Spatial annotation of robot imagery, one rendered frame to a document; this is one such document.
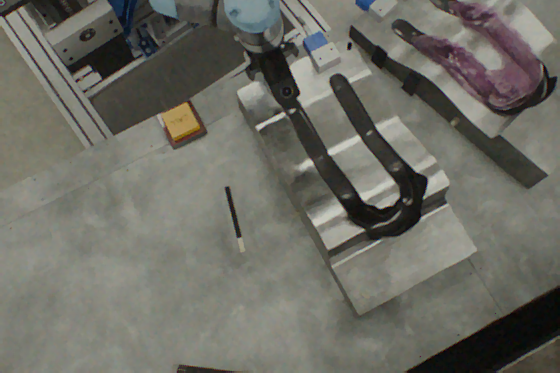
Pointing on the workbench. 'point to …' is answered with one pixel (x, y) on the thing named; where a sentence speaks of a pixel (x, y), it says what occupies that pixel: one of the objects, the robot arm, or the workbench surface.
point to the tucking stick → (235, 221)
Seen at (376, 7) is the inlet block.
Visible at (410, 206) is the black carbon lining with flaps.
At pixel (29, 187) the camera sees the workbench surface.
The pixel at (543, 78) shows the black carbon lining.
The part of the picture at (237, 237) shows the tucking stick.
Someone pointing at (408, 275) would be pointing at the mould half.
